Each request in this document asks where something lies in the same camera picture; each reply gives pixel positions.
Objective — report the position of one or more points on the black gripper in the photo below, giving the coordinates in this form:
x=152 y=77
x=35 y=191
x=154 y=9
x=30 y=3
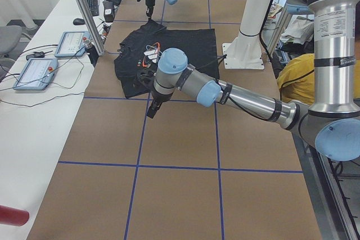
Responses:
x=158 y=97
x=149 y=3

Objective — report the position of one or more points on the black graphic t-shirt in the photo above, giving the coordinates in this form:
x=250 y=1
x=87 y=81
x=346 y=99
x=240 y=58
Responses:
x=197 y=47

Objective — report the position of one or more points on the black box with label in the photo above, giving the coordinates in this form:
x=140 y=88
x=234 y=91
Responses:
x=108 y=11

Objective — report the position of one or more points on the black keyboard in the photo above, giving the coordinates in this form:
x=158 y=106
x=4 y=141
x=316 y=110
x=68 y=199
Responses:
x=93 y=7

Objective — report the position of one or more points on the black computer mouse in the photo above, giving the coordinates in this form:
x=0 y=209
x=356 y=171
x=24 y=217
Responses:
x=78 y=21

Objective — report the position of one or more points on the far blue teach pendant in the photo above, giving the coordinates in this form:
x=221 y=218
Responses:
x=71 y=44

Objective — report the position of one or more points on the blue teach pendant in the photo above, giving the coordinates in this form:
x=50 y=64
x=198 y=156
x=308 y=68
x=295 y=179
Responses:
x=71 y=44
x=37 y=74

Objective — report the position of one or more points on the near blue teach pendant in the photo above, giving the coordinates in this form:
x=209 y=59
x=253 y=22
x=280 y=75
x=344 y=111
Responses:
x=37 y=74

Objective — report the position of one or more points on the person in yellow shirt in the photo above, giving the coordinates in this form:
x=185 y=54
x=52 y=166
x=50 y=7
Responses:
x=296 y=81

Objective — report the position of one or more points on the red cylinder bottle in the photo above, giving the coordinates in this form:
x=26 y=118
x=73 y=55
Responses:
x=12 y=216

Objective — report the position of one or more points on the aluminium frame post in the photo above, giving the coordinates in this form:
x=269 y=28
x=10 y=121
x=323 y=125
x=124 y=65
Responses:
x=89 y=21

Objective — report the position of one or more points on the white pedestal column base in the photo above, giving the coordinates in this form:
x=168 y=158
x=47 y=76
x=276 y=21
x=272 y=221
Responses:
x=245 y=50

